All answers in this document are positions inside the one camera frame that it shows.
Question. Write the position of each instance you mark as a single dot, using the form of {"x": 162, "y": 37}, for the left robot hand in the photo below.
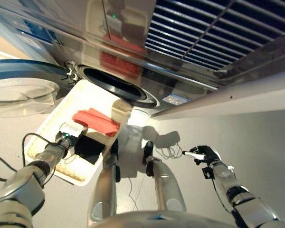
{"x": 70, "y": 133}

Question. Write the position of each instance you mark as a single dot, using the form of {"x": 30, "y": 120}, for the black cloth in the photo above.
{"x": 90, "y": 148}

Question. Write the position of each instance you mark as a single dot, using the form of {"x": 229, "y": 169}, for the dark grey stacked dryer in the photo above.
{"x": 133, "y": 21}

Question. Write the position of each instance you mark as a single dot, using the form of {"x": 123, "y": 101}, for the grey robot torso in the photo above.
{"x": 156, "y": 219}

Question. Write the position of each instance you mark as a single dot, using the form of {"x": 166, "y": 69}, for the white appliance cabinet enclosure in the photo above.
{"x": 240, "y": 95}

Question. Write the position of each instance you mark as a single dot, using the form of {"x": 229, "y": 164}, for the red cloth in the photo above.
{"x": 97, "y": 121}

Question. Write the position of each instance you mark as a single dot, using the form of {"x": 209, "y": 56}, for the cream wicker basket tray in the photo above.
{"x": 50, "y": 123}

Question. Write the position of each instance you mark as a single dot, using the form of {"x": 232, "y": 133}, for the blue energy label sticker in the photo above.
{"x": 174, "y": 99}

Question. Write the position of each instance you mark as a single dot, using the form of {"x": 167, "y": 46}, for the silver left robot leg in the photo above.
{"x": 104, "y": 185}

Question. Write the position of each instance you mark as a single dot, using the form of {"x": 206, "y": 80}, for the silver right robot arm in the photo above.
{"x": 240, "y": 194}

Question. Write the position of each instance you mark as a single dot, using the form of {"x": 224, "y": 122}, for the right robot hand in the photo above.
{"x": 204, "y": 153}

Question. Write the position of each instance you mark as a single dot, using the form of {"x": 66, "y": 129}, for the round glass washer door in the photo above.
{"x": 21, "y": 90}

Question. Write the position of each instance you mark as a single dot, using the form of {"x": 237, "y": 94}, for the dryer vent grille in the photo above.
{"x": 204, "y": 33}

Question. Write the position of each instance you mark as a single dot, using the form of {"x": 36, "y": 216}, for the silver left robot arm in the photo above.
{"x": 26, "y": 180}

